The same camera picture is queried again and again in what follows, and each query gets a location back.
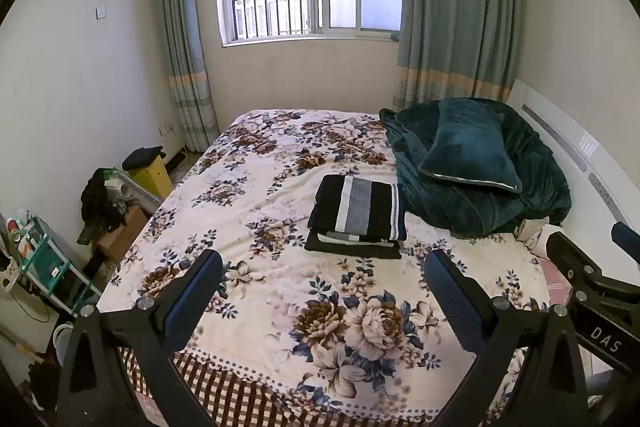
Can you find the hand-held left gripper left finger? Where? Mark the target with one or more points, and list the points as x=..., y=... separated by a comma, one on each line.
x=192, y=302

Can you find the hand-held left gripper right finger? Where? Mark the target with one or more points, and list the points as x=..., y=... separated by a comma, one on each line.
x=450, y=299

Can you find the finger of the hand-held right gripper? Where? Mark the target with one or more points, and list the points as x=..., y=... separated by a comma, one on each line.
x=627, y=239
x=575, y=257

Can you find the striped knit sweater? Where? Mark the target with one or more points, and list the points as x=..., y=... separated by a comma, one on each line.
x=357, y=207

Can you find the pile of dark clothes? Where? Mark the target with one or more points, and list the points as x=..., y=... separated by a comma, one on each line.
x=102, y=202

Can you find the pink checked cloth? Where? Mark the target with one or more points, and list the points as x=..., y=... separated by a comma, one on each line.
x=557, y=282

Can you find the small white rolled cloth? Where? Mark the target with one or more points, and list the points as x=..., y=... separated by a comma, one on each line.
x=537, y=234

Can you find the cardboard box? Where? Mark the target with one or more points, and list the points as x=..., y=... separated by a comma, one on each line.
x=122, y=234

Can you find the teal plush blanket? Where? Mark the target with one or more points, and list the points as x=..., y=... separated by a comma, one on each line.
x=480, y=207

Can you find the brown checked bed sheet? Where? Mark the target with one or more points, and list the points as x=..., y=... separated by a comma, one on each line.
x=235, y=392

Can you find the white bed headboard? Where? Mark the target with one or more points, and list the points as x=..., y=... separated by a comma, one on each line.
x=575, y=147

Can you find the folded black garment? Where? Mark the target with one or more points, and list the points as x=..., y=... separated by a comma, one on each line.
x=350, y=249

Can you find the floral bed sheet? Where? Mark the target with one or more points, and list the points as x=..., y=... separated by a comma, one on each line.
x=310, y=307

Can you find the yellow box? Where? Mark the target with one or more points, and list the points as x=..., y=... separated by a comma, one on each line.
x=152, y=177

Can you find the white bucket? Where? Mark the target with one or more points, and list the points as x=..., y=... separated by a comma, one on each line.
x=62, y=339

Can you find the teal plush pillow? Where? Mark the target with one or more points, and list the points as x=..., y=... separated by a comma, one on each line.
x=472, y=147

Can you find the teal storage rack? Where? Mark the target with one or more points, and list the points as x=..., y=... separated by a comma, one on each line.
x=47, y=257

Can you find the black cloth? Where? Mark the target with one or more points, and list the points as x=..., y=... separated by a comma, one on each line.
x=144, y=157

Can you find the teal striped curtain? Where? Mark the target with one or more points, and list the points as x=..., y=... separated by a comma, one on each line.
x=457, y=7
x=182, y=32

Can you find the wall power socket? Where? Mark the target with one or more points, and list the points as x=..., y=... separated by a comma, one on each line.
x=166, y=127

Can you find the white wall switch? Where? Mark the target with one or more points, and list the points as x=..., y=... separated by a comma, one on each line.
x=101, y=12

